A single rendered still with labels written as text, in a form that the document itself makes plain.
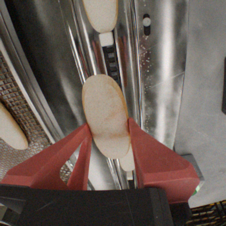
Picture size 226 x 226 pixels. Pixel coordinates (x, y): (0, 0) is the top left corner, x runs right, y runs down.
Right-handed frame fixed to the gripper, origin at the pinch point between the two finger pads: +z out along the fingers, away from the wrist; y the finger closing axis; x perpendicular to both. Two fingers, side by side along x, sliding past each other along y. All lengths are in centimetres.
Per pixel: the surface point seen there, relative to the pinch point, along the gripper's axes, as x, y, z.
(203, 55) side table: -2.8, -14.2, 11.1
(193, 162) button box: 20.8, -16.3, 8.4
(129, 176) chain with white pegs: 20.5, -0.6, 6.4
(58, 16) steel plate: -10.7, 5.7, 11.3
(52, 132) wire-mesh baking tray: 2.9, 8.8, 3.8
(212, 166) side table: 28.9, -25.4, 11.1
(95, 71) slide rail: -3.2, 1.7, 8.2
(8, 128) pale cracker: 0.4, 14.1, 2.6
